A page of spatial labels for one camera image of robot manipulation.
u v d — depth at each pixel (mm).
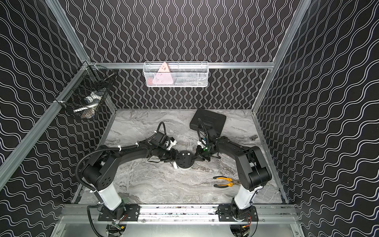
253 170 476
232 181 844
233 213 666
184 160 884
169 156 809
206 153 796
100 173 476
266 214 764
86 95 920
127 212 738
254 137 1026
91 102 857
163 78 884
